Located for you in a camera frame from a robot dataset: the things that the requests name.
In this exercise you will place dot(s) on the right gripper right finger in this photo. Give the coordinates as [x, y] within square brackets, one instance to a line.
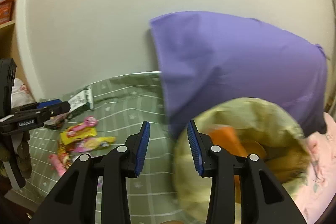
[263, 198]

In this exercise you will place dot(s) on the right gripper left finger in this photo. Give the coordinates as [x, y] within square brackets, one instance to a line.
[73, 198]

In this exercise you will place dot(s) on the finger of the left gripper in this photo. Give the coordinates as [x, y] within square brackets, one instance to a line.
[48, 103]

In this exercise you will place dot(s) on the dark foil wrapper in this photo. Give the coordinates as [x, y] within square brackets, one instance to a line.
[56, 121]

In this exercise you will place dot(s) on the green white milk carton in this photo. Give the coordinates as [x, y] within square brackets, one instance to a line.
[81, 102]

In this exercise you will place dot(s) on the pink lollipop shaped wrapper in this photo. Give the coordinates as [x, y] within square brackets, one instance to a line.
[89, 121]

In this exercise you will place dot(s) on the red snack packet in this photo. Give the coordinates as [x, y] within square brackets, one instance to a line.
[63, 155]

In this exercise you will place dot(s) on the pink candy wrapper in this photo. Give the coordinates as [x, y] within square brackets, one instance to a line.
[93, 143]

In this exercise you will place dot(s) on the orange clear bread bag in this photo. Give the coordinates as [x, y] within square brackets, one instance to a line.
[225, 136]

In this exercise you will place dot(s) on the yellow snack wrapper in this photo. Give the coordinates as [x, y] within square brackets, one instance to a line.
[70, 136]

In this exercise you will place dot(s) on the yellow-bagged trash bin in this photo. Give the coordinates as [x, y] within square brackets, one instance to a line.
[253, 119]

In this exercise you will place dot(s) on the white plastic bag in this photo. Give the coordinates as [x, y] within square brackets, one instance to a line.
[20, 94]

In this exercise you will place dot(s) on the pink caterpillar toy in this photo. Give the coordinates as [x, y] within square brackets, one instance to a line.
[57, 165]

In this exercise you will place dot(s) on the pink floral bedsheet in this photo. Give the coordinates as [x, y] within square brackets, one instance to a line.
[316, 194]

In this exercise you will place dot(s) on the wooden shelf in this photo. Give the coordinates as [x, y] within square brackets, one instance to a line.
[9, 46]

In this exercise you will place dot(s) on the green checked tablecloth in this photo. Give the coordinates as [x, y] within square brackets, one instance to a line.
[132, 180]

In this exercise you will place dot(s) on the purple pillow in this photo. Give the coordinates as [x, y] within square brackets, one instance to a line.
[208, 58]

